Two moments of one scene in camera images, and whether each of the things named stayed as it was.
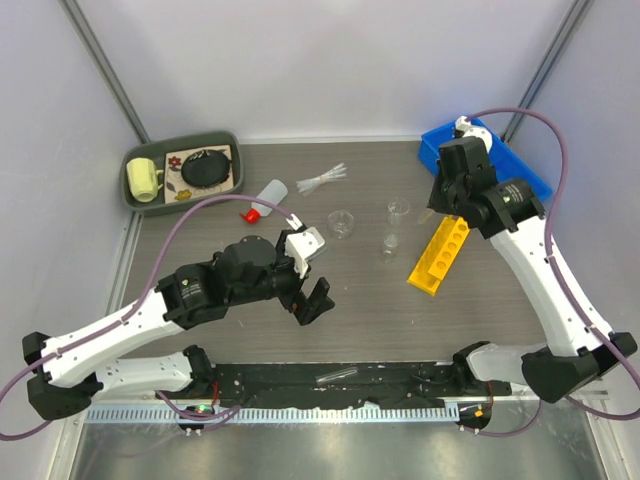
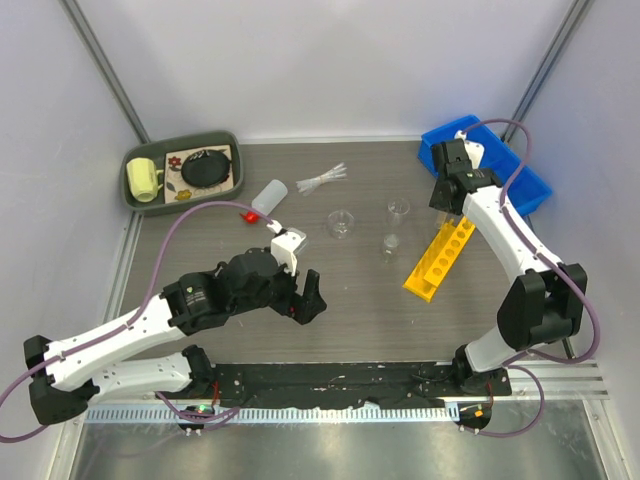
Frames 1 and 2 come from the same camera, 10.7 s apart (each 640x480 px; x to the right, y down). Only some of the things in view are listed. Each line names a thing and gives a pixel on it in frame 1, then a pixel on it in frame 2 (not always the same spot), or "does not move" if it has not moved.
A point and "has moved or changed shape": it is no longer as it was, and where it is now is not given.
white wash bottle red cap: (275, 191) does not move
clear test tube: (426, 217) to (440, 218)
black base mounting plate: (322, 382) does not move
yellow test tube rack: (440, 255) has moved or changed shape
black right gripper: (436, 203) does not move
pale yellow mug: (143, 178) does not move
